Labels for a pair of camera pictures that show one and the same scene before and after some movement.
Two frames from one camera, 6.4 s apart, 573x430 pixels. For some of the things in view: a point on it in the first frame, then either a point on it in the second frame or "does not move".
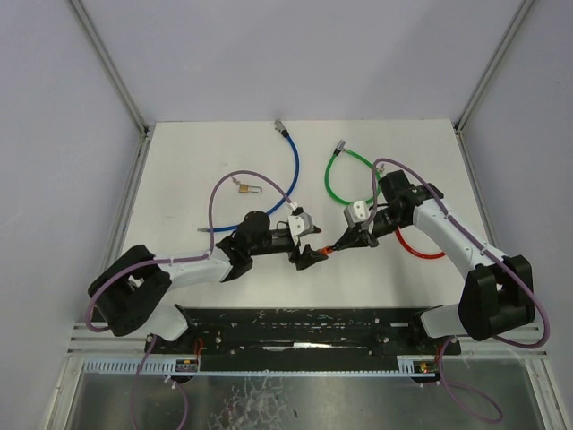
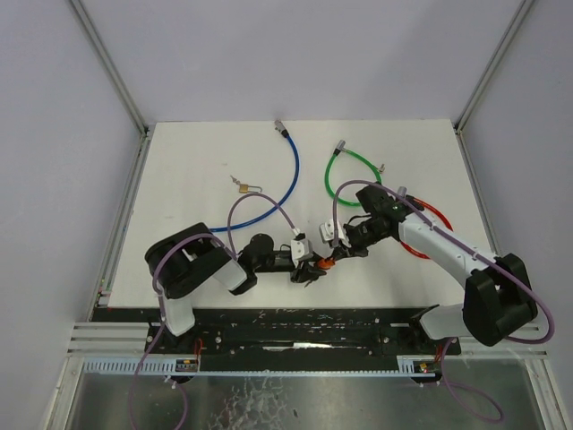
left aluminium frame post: x=108 y=66 does not move
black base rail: x=295 y=339 does not move
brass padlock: x=244 y=188 does not move
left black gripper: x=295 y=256 -> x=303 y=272
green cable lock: x=339 y=147 does not move
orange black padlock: x=325 y=250 -> x=326 y=263
